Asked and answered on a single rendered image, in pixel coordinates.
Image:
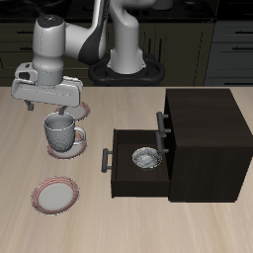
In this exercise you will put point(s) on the red-rimmed white plate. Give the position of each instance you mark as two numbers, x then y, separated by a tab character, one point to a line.
77	151
55	196
79	112

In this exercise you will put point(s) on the grey kitchen drawer unit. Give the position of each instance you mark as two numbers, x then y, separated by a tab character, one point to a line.
230	52

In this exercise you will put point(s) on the flat black base plate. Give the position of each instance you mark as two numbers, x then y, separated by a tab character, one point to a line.
154	74

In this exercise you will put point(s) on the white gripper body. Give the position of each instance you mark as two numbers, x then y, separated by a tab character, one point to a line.
49	94

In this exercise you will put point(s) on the small grey fluted bowl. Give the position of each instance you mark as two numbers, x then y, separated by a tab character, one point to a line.
146	158

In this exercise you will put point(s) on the grey porcelain mug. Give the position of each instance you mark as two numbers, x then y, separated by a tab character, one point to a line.
61	135

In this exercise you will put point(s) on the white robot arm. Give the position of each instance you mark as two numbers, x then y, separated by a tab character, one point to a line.
125	49

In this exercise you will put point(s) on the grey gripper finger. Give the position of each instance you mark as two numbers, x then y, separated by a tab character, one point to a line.
30	105
62	110

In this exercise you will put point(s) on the dark wooden cabinet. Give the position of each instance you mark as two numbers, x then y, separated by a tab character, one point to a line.
210	145

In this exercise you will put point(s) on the dark wooden cabinet drawer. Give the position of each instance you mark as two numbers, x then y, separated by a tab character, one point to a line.
141	186

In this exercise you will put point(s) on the dark kitchen cupboards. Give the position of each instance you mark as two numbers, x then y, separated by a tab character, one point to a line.
178	49

